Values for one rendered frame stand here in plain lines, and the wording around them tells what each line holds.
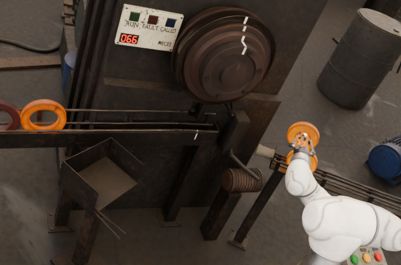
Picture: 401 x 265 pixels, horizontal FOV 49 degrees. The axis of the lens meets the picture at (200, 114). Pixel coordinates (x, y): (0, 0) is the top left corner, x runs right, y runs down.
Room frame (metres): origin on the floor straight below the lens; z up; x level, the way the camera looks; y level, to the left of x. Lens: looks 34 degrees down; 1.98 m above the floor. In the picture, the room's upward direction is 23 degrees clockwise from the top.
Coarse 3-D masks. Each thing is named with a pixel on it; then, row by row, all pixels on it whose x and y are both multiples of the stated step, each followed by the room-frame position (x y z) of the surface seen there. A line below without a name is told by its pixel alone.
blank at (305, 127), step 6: (294, 126) 1.86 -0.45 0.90; (300, 126) 1.85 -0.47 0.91; (306, 126) 1.85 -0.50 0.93; (312, 126) 1.86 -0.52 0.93; (288, 132) 1.86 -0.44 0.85; (294, 132) 1.86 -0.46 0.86; (306, 132) 1.85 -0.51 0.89; (312, 132) 1.85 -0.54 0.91; (318, 132) 1.86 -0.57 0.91; (288, 138) 1.86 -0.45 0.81; (294, 138) 1.86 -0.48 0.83; (312, 138) 1.85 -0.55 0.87; (318, 138) 1.85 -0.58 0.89
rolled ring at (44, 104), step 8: (32, 104) 1.38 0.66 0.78; (40, 104) 1.38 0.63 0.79; (48, 104) 1.40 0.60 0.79; (56, 104) 1.43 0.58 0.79; (24, 112) 1.35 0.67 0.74; (32, 112) 1.37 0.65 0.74; (56, 112) 1.42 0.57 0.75; (64, 112) 1.44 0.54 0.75; (24, 120) 1.36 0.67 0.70; (64, 120) 1.44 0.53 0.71; (24, 128) 1.36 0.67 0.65; (32, 128) 1.38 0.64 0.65; (40, 128) 1.40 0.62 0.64; (48, 128) 1.42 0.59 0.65; (56, 128) 1.43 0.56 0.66
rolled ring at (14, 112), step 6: (0, 102) 1.31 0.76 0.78; (6, 102) 1.33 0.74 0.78; (0, 108) 1.30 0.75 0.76; (6, 108) 1.31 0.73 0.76; (12, 108) 1.33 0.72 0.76; (12, 114) 1.33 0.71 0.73; (18, 114) 1.34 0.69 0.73; (12, 120) 1.33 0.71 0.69; (18, 120) 1.34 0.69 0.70; (6, 126) 1.34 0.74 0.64; (12, 126) 1.33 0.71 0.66; (18, 126) 1.34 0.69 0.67; (6, 132) 1.32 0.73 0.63; (12, 132) 1.33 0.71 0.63
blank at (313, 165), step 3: (291, 153) 1.85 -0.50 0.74; (288, 156) 1.85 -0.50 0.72; (315, 156) 1.86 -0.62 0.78; (288, 159) 1.85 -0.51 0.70; (312, 159) 1.85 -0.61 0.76; (315, 159) 1.85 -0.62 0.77; (288, 162) 1.85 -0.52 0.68; (312, 162) 1.85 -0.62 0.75; (315, 162) 1.84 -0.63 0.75; (312, 165) 1.84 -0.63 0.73; (315, 165) 1.84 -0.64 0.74; (312, 168) 1.84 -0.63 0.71; (315, 168) 1.84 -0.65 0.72; (312, 171) 1.84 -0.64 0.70
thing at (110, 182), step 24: (96, 144) 1.37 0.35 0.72; (120, 144) 1.43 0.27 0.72; (72, 168) 1.19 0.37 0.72; (96, 168) 1.36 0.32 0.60; (120, 168) 1.41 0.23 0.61; (72, 192) 1.18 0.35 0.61; (96, 192) 1.13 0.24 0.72; (120, 192) 1.29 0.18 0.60; (96, 216) 1.28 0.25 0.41; (72, 264) 1.28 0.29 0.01; (96, 264) 1.33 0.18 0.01
